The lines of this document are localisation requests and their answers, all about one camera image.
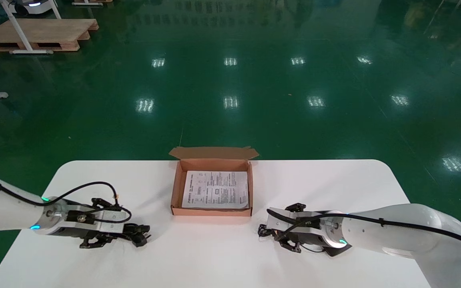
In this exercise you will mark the black cloth-covered left gripper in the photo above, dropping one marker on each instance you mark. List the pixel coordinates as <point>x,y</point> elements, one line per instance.
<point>90,235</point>

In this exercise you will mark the black cloth-covered right gripper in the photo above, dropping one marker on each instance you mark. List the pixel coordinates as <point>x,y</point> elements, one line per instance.
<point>306,239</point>

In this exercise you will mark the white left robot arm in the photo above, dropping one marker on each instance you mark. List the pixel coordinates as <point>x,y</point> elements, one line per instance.
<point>2,212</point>

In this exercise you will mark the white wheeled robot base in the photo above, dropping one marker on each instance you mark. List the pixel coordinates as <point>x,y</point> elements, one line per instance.
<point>34,8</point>

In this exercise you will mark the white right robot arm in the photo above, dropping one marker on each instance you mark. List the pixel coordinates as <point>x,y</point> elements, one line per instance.
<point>414,232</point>

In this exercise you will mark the open brown cardboard box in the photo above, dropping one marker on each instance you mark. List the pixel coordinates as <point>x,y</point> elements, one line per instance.
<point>210,212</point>

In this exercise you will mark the printed white paper manual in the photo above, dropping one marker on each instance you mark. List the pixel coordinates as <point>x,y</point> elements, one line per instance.
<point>216,190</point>

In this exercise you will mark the thin wooden pallet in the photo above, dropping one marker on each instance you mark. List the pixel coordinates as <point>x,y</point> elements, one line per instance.
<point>90,2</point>

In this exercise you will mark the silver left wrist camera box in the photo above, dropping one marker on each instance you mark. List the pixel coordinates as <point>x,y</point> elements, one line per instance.
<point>106,226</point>

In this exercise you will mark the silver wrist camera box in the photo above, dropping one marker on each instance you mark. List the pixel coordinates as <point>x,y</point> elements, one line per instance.
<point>106,226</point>
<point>278,224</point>

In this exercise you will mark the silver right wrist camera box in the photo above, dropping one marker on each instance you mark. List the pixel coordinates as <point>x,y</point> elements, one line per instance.
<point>278,224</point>

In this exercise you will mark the white metal table frame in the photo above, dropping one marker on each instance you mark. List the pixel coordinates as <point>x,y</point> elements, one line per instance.
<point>18,28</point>

